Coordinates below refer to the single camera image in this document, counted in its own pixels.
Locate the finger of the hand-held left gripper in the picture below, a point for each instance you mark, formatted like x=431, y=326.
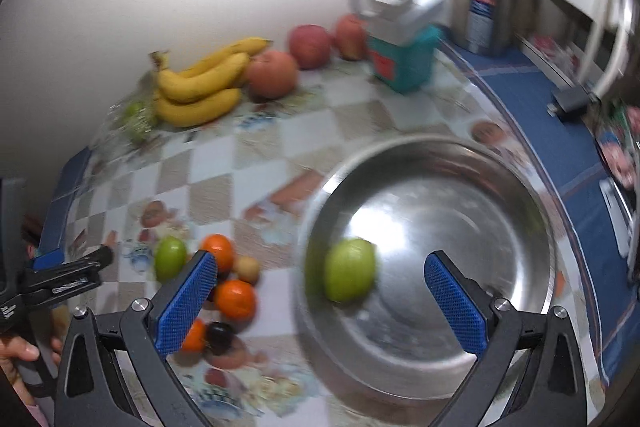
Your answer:
x=65, y=281

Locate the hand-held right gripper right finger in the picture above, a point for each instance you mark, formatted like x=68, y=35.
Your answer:
x=456, y=307

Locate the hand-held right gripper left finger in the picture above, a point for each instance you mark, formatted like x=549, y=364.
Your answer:
x=184, y=304

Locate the small orange tangerine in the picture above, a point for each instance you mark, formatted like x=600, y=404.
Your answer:
x=196, y=337
x=236, y=299
x=220, y=249

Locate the stainless steel bowl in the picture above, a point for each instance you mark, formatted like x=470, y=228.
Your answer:
x=425, y=217

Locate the small green lime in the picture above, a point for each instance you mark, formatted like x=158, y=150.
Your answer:
x=350, y=269

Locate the person's left hand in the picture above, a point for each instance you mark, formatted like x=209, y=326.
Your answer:
x=12, y=352

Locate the dark purple plum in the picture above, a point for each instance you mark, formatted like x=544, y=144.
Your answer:
x=220, y=337

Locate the small brown fruit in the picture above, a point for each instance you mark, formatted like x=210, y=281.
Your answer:
x=248, y=270

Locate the clear plastic container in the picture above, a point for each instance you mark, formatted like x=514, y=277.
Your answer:
x=120, y=122

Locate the pile of green limes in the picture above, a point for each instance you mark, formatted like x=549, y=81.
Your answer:
x=134, y=119

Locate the yellow banana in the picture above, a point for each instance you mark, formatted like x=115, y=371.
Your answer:
x=200, y=84
x=240, y=47
x=200, y=112

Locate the checkered printed tablecloth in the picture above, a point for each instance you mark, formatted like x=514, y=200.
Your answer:
x=350, y=117

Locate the colourful printed bag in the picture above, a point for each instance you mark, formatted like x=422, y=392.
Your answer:
x=617, y=147

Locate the black power adapter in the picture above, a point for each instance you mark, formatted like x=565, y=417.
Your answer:
x=570, y=103

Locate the red apple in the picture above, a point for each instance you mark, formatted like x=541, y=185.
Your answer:
x=310, y=46
x=350, y=37
x=272, y=74

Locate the teal box with red label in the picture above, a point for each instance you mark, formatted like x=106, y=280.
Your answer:
x=405, y=62

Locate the grey and white box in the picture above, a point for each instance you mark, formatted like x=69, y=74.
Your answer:
x=400, y=9

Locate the white metal frame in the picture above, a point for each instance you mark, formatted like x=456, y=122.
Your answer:
x=617, y=57

